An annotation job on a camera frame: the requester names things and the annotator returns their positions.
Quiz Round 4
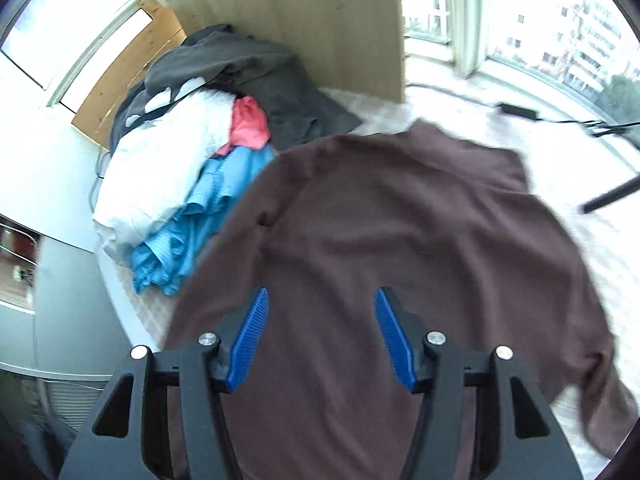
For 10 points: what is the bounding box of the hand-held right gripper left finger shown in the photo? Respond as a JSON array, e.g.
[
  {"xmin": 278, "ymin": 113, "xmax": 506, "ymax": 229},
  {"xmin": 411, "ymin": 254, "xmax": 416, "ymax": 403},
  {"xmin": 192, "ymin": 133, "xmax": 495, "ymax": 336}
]
[{"xmin": 59, "ymin": 287, "xmax": 271, "ymax": 480}]

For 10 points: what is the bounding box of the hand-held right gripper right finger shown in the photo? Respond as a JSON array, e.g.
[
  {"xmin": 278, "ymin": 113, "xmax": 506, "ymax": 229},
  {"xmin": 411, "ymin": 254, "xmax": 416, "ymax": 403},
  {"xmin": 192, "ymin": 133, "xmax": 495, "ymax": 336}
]
[{"xmin": 375, "ymin": 287, "xmax": 585, "ymax": 480}]

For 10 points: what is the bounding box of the brown shirt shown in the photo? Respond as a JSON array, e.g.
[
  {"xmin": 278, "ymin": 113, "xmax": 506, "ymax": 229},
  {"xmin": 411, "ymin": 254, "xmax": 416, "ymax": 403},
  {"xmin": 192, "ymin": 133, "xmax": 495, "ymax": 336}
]
[{"xmin": 165, "ymin": 119, "xmax": 638, "ymax": 480}]

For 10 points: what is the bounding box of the blue garment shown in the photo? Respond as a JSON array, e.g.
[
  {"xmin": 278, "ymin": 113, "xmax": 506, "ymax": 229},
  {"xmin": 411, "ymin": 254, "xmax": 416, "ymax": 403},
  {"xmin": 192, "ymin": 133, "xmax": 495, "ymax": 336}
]
[{"xmin": 131, "ymin": 144, "xmax": 276, "ymax": 297}]

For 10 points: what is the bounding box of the white radiator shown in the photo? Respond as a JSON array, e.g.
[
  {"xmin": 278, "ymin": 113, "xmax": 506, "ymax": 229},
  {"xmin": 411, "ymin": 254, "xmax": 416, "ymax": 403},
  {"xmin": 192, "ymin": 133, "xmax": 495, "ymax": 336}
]
[{"xmin": 37, "ymin": 375, "xmax": 108, "ymax": 433}]

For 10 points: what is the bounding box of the white garment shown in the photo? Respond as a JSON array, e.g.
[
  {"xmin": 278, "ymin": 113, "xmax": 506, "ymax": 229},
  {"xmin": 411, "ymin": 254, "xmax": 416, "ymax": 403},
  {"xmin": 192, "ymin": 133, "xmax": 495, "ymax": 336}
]
[{"xmin": 92, "ymin": 91, "xmax": 238, "ymax": 266}]

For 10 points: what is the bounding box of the pink garment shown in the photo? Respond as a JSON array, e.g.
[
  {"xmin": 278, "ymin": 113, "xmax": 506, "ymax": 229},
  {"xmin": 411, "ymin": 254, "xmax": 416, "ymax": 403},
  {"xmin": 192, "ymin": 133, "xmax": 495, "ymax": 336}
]
[{"xmin": 215, "ymin": 96, "xmax": 271, "ymax": 157}]

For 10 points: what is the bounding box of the dark grey garment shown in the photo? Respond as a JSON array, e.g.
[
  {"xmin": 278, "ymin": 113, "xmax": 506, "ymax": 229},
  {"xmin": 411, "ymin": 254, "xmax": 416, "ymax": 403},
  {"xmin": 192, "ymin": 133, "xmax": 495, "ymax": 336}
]
[{"xmin": 110, "ymin": 24, "xmax": 363, "ymax": 153}]

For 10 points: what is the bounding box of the black tripod leg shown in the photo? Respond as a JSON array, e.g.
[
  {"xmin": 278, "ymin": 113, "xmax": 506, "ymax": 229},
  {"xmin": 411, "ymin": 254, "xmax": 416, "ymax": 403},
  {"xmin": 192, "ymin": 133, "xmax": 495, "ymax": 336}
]
[{"xmin": 580, "ymin": 175, "xmax": 640, "ymax": 215}]

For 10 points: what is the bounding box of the black power adapter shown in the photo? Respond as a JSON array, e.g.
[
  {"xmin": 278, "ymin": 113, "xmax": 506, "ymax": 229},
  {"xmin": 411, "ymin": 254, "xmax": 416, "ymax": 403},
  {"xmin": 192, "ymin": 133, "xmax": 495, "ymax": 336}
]
[{"xmin": 496, "ymin": 102, "xmax": 540, "ymax": 120}]

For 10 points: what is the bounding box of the brown plywood panel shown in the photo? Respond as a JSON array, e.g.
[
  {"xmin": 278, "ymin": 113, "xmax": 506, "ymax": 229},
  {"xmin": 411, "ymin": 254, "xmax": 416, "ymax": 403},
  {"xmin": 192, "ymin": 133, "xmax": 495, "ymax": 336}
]
[{"xmin": 71, "ymin": 0, "xmax": 186, "ymax": 148}]

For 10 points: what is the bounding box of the light wooden board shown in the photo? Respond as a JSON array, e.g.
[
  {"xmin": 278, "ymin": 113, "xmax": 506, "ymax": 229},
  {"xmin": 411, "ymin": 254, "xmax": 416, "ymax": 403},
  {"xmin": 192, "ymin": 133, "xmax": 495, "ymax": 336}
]
[{"xmin": 152, "ymin": 0, "xmax": 406, "ymax": 103}]

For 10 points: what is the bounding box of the black power cable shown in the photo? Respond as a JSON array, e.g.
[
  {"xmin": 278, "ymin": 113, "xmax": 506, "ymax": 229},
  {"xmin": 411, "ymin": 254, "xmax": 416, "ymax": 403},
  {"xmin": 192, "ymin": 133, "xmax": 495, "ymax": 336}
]
[{"xmin": 405, "ymin": 81, "xmax": 640, "ymax": 138}]

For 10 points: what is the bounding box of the white bay window frame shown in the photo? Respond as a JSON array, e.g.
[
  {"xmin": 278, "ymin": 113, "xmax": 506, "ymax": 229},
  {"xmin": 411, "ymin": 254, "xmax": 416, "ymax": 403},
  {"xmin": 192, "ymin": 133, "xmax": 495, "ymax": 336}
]
[{"xmin": 397, "ymin": 0, "xmax": 640, "ymax": 126}]

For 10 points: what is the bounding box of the white side window frame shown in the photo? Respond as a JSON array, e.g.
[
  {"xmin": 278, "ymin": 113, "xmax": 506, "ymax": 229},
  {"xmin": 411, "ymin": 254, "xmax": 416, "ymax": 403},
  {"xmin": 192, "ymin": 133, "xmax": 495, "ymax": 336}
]
[{"xmin": 0, "ymin": 0, "xmax": 156, "ymax": 108}]

